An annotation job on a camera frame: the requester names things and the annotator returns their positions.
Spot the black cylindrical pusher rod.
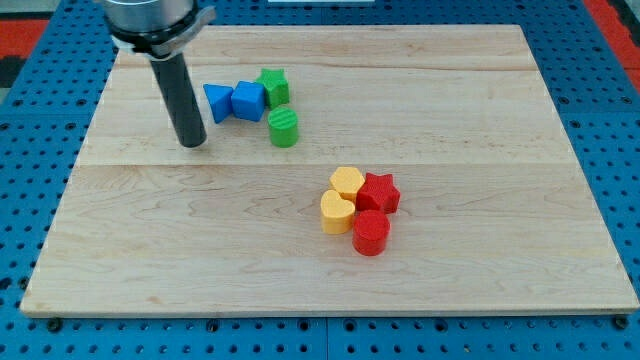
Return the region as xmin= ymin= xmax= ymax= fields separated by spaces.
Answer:
xmin=151 ymin=54 xmax=207 ymax=148

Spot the blue triangle block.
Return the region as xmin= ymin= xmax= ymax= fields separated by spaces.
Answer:
xmin=203 ymin=84 xmax=233 ymax=124

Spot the blue cube block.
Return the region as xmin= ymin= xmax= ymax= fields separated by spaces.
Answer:
xmin=231 ymin=81 xmax=265 ymax=122

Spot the light wooden board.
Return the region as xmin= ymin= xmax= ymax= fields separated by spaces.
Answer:
xmin=20 ymin=25 xmax=639 ymax=318

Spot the green star block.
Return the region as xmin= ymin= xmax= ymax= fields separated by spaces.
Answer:
xmin=255 ymin=68 xmax=290 ymax=109

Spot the green cylinder block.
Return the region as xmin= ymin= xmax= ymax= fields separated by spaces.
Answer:
xmin=268 ymin=107 xmax=299 ymax=148

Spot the yellow hexagon block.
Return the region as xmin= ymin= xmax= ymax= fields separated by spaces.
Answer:
xmin=329 ymin=167 xmax=365 ymax=203

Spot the yellow heart block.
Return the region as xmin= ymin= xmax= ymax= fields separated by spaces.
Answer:
xmin=320 ymin=190 xmax=356 ymax=235

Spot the red star block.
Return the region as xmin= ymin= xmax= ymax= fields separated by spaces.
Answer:
xmin=356 ymin=172 xmax=401 ymax=214

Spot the red cylinder block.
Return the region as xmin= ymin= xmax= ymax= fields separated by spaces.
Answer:
xmin=352 ymin=210 xmax=391 ymax=256

